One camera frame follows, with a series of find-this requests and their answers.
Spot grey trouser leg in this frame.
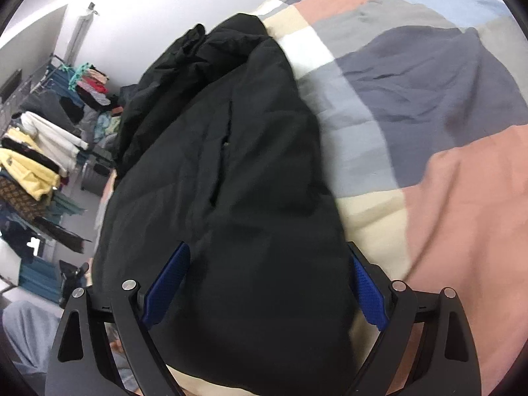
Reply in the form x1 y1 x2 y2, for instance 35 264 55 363
2 301 62 380

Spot dark grey hanging jeans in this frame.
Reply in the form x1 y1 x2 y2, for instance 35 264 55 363
25 88 83 133

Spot white air conditioner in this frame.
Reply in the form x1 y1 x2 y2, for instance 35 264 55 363
62 3 100 67

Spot black suitcase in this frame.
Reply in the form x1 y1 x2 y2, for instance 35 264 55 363
82 161 114 194

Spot pile of colourful clothes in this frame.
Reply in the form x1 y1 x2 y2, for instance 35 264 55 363
68 63 120 112

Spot metal clothes rack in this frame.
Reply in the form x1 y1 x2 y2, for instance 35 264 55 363
0 53 83 124

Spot bed with patchwork cover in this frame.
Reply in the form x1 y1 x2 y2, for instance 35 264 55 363
95 0 528 396

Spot brown patterned garment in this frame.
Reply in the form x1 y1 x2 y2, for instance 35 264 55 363
0 177 50 221

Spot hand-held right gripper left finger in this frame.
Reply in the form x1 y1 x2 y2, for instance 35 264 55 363
45 241 191 396

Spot yellow fleece jacket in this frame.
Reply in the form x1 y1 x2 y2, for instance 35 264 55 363
0 148 62 201

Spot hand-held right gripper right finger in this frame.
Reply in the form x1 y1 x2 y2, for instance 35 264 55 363
346 241 483 396

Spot black puffer jacket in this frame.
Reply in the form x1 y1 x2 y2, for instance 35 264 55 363
93 13 359 388

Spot white hoodie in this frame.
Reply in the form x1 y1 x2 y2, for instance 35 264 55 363
18 111 89 174

